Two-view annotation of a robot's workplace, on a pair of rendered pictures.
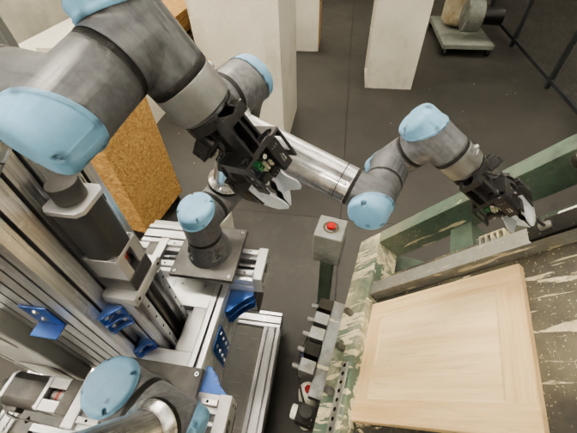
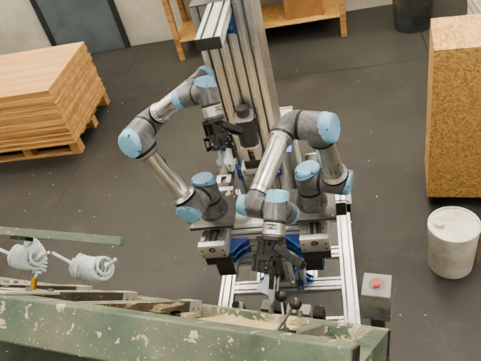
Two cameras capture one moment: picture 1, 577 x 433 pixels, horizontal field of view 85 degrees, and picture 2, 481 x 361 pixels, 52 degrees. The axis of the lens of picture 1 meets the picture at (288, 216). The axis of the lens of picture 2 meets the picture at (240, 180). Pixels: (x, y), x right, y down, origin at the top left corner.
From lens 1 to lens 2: 1.72 m
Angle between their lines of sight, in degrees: 65
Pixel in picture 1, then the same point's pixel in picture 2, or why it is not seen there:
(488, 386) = not seen: hidden behind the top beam
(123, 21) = (195, 89)
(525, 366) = not seen: hidden behind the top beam
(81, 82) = (181, 95)
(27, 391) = (224, 170)
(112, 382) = (202, 178)
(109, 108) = (183, 102)
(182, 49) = (203, 100)
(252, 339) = (329, 310)
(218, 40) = not seen: outside the picture
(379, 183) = (250, 199)
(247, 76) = (308, 123)
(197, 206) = (305, 168)
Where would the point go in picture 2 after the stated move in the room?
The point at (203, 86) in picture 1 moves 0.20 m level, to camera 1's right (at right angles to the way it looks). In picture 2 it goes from (205, 111) to (206, 142)
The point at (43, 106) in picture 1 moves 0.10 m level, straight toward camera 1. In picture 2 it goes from (175, 95) to (154, 109)
